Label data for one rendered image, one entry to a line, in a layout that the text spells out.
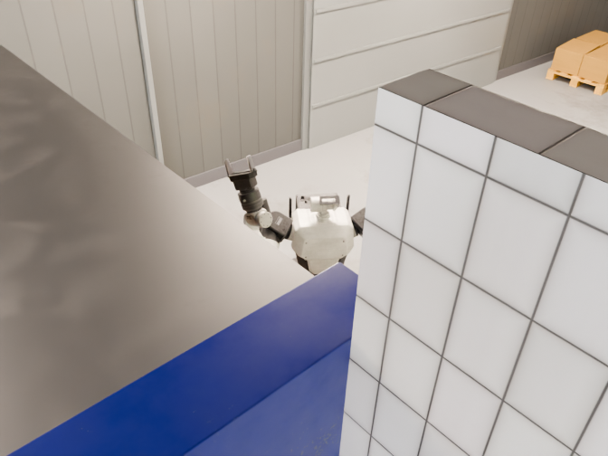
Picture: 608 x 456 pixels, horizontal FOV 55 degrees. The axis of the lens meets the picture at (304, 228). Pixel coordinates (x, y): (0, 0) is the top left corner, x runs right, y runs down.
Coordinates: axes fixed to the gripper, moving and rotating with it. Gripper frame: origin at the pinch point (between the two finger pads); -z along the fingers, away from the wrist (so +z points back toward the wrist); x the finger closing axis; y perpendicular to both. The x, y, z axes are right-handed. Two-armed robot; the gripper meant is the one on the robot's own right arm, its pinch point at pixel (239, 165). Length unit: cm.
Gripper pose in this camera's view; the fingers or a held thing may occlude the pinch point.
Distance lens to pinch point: 233.0
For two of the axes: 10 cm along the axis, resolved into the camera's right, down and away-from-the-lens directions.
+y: -4.2, 4.2, -8.0
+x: 8.7, -0.8, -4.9
